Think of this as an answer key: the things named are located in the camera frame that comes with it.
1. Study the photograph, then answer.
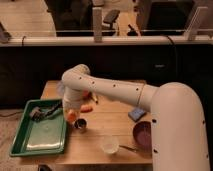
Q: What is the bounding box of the purple bowl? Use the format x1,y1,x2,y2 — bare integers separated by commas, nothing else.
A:
132,121,152,151

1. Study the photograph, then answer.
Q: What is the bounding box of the green plastic tray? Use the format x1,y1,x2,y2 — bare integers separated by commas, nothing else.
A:
10,99,67,157

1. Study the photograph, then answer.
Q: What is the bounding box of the black dish brush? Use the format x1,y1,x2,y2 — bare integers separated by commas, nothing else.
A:
29,101,62,122

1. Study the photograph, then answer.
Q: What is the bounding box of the blue sponge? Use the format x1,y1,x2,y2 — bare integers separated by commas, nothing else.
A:
128,108,146,122

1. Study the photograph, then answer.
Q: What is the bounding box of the small metal cup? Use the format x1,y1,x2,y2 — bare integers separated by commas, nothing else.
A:
74,118,87,133

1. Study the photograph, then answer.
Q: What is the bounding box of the clear plastic bag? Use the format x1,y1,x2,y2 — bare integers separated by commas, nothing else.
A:
56,81,65,97

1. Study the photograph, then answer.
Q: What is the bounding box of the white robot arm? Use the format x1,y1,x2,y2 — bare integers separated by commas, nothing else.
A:
62,64,211,171

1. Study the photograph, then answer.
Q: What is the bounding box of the white plastic cup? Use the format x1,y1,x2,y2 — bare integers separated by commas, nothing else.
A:
100,136,119,154

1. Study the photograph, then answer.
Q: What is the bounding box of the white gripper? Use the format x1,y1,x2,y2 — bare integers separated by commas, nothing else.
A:
62,98,81,115

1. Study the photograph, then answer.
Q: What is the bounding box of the metal spoon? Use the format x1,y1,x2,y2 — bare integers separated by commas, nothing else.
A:
119,145,138,152

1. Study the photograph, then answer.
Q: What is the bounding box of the wooden table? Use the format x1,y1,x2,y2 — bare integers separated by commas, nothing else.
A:
20,79,167,166

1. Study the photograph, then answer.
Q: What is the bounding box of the orange apple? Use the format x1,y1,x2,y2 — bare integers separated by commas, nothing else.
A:
67,112,77,123

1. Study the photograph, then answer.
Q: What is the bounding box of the orange carrot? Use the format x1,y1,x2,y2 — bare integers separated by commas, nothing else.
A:
80,105,93,113

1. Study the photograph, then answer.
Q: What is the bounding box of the black office chair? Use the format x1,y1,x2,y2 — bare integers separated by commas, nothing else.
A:
103,9,120,29

